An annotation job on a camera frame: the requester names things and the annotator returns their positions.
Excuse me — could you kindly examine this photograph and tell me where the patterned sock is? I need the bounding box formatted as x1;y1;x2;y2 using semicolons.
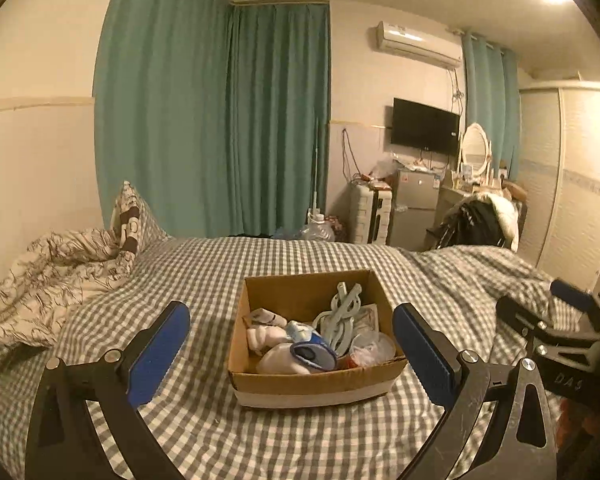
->
245;309;287;328

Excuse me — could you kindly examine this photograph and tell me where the checked bed sheet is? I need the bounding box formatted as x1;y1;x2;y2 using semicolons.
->
0;235;581;480

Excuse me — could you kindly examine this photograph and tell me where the light blue plastic hanger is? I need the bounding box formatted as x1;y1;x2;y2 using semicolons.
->
312;282;366;356

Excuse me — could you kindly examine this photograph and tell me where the dressing table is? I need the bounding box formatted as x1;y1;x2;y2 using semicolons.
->
440;180;481;221

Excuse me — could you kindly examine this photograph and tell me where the white air conditioner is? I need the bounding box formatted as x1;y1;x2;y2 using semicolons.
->
370;21;463;68

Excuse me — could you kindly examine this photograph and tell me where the floral bag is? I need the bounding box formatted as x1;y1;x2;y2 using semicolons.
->
325;215;350;242

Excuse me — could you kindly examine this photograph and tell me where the narrow green curtain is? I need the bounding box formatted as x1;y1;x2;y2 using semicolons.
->
225;2;331;238

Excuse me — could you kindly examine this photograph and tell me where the white suitcase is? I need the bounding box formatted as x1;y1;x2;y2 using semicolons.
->
349;182;393;245

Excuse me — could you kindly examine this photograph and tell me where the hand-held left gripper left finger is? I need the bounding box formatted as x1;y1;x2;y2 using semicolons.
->
24;301;192;480

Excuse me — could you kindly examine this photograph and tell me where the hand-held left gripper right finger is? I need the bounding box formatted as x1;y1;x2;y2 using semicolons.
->
392;301;558;480

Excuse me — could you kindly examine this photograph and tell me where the white oval mirror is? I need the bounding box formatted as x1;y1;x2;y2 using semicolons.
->
459;122;493;178

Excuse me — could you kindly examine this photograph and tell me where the brown and white pillow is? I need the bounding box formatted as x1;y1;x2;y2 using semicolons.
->
111;180;148;253

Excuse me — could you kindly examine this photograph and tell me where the wide green curtain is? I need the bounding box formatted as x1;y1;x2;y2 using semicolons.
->
94;0;233;238

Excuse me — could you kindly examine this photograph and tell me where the clear packet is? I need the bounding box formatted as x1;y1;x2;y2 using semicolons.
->
352;302;381;335

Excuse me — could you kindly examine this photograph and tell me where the wall cable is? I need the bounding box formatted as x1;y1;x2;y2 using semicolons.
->
341;127;361;183

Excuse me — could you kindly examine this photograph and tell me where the blue and white sock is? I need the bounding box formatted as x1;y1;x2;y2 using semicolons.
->
286;320;339;373

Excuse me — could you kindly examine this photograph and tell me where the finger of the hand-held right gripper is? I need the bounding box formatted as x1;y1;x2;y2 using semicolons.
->
550;279;600;328
495;294;600;350

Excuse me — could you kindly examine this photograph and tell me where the white louvred wardrobe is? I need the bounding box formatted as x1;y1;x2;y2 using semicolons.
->
517;80;600;291

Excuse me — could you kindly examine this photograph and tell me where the air conditioner cable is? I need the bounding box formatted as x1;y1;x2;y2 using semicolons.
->
450;67;466;111

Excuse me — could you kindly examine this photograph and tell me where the clear plastic bag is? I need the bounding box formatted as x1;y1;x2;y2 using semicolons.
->
350;332;397;366

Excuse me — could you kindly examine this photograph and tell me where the cardboard box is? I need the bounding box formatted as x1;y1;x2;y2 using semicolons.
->
227;269;407;409

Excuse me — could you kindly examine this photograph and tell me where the clear water jug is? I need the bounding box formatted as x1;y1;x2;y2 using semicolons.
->
297;212;336;242

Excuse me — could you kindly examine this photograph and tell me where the silver mini fridge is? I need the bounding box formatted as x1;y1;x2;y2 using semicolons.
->
387;169;442;250

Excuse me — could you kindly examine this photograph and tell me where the white clothing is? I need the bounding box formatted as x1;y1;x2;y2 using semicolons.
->
472;192;520;251

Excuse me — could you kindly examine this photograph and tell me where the floral duvet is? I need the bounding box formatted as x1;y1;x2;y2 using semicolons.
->
0;228;136;351

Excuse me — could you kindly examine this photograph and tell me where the black wall television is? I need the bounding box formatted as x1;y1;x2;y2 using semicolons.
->
391;98;462;157

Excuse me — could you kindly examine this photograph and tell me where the white pole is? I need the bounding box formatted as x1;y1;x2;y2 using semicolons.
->
311;117;323;216

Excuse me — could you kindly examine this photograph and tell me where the light green window curtain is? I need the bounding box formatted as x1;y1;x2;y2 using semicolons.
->
461;32;521;181

